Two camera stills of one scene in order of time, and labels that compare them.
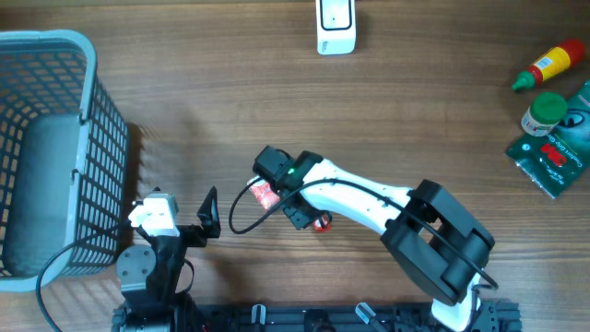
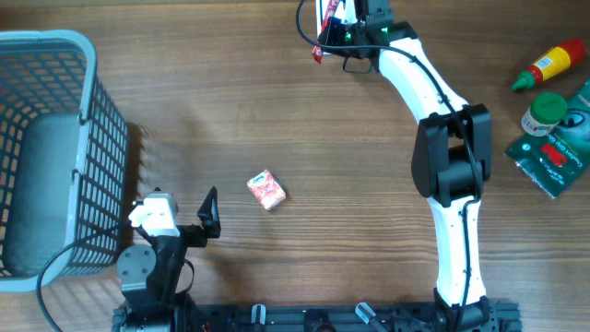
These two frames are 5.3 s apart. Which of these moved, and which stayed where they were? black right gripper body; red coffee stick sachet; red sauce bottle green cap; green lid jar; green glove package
Moved: red coffee stick sachet; black right gripper body
Stayed: red sauce bottle green cap; green glove package; green lid jar
